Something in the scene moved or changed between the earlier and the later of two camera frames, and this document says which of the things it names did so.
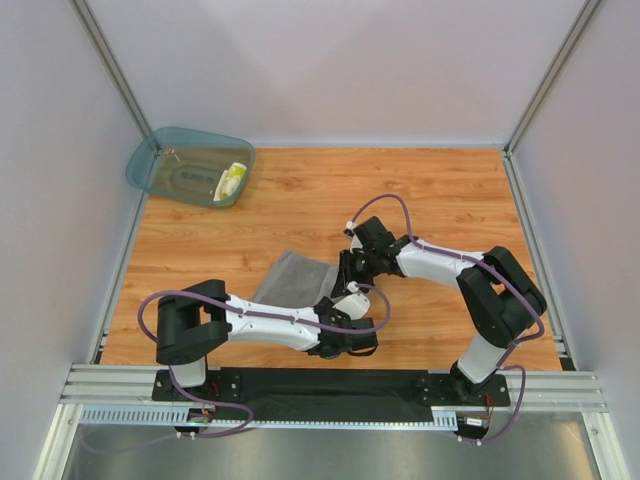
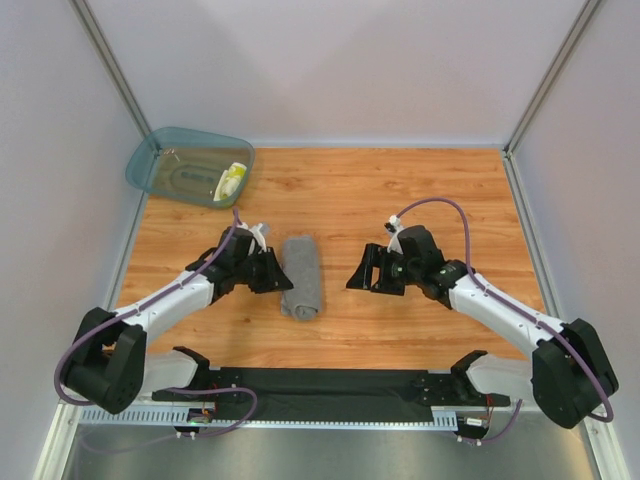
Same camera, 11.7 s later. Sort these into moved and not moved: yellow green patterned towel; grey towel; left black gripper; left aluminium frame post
Moved: left black gripper; grey towel
Not moved: left aluminium frame post; yellow green patterned towel
